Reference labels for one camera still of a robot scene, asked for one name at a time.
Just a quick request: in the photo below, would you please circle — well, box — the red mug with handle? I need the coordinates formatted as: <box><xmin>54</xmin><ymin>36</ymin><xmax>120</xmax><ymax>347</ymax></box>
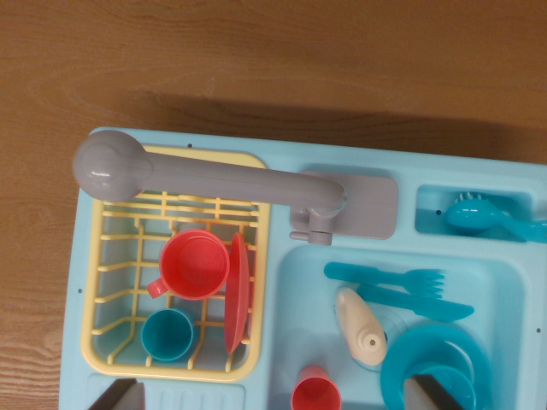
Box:
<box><xmin>146</xmin><ymin>229</ymin><xmax>231</xmax><ymax>301</ymax></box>

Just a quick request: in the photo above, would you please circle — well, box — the cream detergent bottle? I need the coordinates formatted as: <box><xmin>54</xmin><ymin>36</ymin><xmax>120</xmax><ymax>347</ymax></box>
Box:
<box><xmin>333</xmin><ymin>286</ymin><xmax>389</xmax><ymax>367</ymax></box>

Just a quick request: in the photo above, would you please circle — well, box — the grey toy faucet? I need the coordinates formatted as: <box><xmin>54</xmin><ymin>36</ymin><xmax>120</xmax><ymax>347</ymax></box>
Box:
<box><xmin>72</xmin><ymin>130</ymin><xmax>347</xmax><ymax>247</ymax></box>

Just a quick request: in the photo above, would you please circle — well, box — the teal toy knife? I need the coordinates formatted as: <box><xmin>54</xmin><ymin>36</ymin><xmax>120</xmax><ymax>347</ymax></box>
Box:
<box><xmin>356</xmin><ymin>284</ymin><xmax>475</xmax><ymax>323</ymax></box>

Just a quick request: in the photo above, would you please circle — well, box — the teal toy bowl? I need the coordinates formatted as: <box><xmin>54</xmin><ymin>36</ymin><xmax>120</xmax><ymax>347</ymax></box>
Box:
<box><xmin>426</xmin><ymin>366</ymin><xmax>478</xmax><ymax>410</ymax></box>

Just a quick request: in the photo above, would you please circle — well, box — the red toy plate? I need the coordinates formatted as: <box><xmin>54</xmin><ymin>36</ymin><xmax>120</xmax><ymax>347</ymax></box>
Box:
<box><xmin>224</xmin><ymin>231</ymin><xmax>251</xmax><ymax>355</ymax></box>

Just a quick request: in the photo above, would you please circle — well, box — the teal toy fork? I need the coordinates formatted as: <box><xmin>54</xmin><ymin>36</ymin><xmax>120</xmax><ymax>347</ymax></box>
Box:
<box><xmin>323</xmin><ymin>261</ymin><xmax>445</xmax><ymax>299</ymax></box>

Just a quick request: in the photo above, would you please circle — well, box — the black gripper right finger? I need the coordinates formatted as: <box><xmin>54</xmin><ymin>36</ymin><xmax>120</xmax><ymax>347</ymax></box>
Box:
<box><xmin>403</xmin><ymin>373</ymin><xmax>462</xmax><ymax>410</ymax></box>

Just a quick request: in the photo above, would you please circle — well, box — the teal dish brush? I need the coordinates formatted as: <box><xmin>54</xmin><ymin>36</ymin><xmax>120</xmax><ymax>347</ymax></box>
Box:
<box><xmin>445</xmin><ymin>191</ymin><xmax>547</xmax><ymax>243</ymax></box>

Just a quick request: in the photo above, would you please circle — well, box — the red toy tumbler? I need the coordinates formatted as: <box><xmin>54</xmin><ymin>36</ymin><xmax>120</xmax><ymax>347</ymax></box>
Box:
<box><xmin>290</xmin><ymin>365</ymin><xmax>343</xmax><ymax>410</ymax></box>

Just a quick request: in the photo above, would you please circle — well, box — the teal toy plate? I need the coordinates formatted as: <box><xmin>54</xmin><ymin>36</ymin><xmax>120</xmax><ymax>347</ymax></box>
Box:
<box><xmin>379</xmin><ymin>324</ymin><xmax>492</xmax><ymax>410</ymax></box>

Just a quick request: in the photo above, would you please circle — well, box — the light blue toy sink unit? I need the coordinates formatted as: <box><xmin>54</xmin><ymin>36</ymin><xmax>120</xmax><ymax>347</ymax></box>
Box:
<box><xmin>59</xmin><ymin>126</ymin><xmax>547</xmax><ymax>410</ymax></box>

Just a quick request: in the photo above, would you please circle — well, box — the teal toy cup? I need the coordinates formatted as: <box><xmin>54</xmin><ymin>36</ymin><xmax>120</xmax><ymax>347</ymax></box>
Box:
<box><xmin>140</xmin><ymin>308</ymin><xmax>196</xmax><ymax>363</ymax></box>

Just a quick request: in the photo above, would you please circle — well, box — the yellow dish rack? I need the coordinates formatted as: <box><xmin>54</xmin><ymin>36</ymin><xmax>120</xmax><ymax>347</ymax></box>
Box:
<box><xmin>79</xmin><ymin>144</ymin><xmax>273</xmax><ymax>383</ymax></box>

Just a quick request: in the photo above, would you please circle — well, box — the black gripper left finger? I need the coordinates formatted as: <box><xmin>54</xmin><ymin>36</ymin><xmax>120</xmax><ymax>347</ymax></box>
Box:
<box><xmin>87</xmin><ymin>378</ymin><xmax>146</xmax><ymax>410</ymax></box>

